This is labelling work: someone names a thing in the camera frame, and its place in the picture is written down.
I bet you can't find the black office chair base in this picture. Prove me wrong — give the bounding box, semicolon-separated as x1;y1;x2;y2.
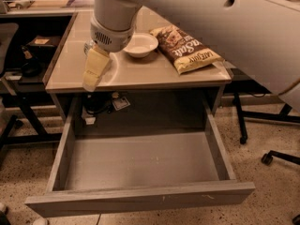
261;150;300;165

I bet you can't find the dark box with label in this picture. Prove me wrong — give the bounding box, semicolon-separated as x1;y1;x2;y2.
27;36;61;49

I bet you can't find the brown yellow chip bag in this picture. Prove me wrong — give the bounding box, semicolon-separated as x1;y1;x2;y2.
150;25;223;75

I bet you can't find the grey cabinet desk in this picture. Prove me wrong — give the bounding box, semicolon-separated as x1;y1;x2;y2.
42;7;234;133

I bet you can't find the white bowl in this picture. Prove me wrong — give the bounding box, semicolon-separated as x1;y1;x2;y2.
124;33;158;58

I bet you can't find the black bottle on left shelf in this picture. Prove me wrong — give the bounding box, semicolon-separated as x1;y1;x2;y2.
21;46;42;77

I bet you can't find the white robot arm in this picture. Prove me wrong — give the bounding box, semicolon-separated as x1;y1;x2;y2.
91;0;300;112

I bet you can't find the black right table leg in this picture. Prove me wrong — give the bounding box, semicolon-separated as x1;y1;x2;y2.
232;92;300;144

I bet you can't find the grey open top drawer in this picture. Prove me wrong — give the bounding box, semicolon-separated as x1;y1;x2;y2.
25;93;255;218

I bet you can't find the white gripper with vents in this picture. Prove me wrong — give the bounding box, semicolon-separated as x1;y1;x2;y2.
82;16;134;92

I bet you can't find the grey chair at left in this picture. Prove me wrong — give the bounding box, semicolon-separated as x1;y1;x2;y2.
0;22;19;78

